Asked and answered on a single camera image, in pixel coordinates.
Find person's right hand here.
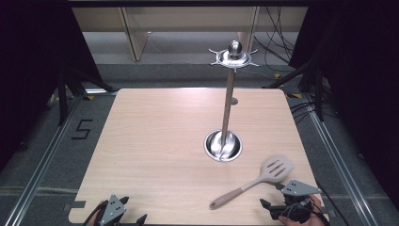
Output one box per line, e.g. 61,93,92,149
277,193,326,226

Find black floor cables bundle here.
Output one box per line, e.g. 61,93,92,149
253,6,298,64

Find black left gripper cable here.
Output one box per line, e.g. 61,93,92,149
81,200,109,226

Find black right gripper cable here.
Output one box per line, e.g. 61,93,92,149
315,180,353,226

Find beige slotted spatula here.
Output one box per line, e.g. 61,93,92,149
209,153,295,210

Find black cables beside table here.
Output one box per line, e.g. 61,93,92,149
289,99,319,124

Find light wooden cabinet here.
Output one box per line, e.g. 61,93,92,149
71,6,309,62

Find dark curtain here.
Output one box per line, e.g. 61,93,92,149
288,0,399,203
0,0,106,172

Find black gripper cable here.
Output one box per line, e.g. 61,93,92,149
315,180,353,226
81,200,109,226

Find black metal stand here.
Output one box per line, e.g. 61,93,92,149
263,57,327,122
56,66,118,127

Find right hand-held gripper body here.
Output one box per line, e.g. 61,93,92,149
268,179,323,224

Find person's left hand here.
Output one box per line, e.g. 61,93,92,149
86,209,105,226

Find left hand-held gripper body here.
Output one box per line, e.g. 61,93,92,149
99,194,128,226

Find aluminium floor rail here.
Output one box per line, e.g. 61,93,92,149
301,93,375,226
3,92,85,226

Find stainless steel utensil rack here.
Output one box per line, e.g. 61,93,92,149
203,40,262,163

